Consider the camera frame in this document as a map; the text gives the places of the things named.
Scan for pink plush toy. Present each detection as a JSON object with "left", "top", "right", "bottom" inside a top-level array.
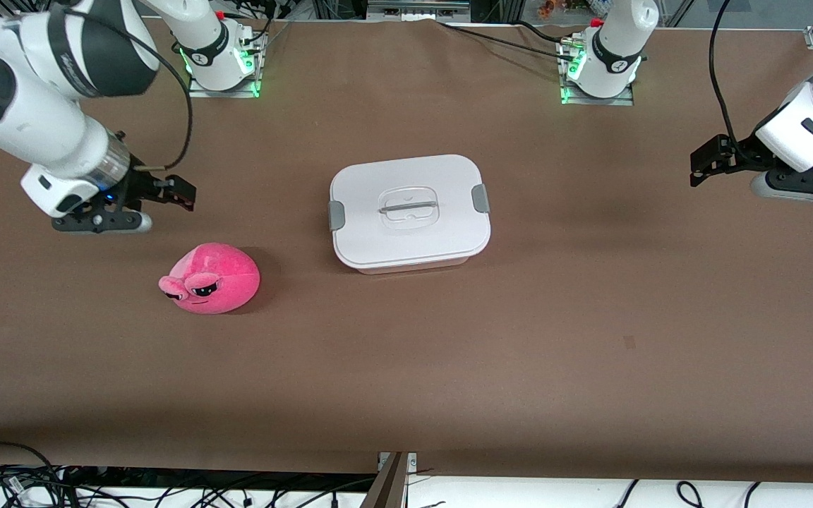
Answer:
[{"left": 158, "top": 242, "right": 262, "bottom": 315}]

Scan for white box lid grey clips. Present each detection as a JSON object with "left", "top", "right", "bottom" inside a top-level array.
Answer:
[{"left": 327, "top": 154, "right": 492, "bottom": 269}]

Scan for pink plastic box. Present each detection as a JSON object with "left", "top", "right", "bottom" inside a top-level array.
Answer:
[{"left": 347, "top": 255, "right": 472, "bottom": 276}]

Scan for brown paper table cover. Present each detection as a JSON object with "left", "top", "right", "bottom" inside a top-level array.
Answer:
[{"left": 0, "top": 18, "right": 813, "bottom": 484}]

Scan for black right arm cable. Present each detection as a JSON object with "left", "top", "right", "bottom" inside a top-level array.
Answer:
[{"left": 61, "top": 4, "right": 193, "bottom": 172}]

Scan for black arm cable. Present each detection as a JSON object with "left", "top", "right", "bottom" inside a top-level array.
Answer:
[
  {"left": 61, "top": 4, "right": 193, "bottom": 172},
  {"left": 709, "top": 0, "right": 742, "bottom": 159}
]

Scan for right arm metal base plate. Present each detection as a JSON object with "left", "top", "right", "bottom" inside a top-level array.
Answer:
[{"left": 188, "top": 32, "right": 267, "bottom": 99}]

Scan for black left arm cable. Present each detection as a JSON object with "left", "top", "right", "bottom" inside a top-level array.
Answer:
[{"left": 709, "top": 0, "right": 742, "bottom": 159}]

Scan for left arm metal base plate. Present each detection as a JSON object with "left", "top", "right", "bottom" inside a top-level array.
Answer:
[{"left": 560, "top": 39, "right": 635, "bottom": 107}]

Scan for black right base cable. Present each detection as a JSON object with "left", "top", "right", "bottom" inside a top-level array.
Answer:
[{"left": 234, "top": 13, "right": 273, "bottom": 47}]

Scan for short black table cable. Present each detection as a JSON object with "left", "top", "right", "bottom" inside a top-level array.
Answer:
[{"left": 512, "top": 18, "right": 573, "bottom": 44}]

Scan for long black table cable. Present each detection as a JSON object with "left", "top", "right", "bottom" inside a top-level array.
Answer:
[{"left": 437, "top": 20, "right": 580, "bottom": 61}]

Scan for aluminium frame rail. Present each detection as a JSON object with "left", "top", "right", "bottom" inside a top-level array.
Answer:
[{"left": 366, "top": 0, "right": 472, "bottom": 22}]

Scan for metal bracket with brown beam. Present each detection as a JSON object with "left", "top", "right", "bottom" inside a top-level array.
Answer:
[{"left": 363, "top": 452, "right": 418, "bottom": 508}]

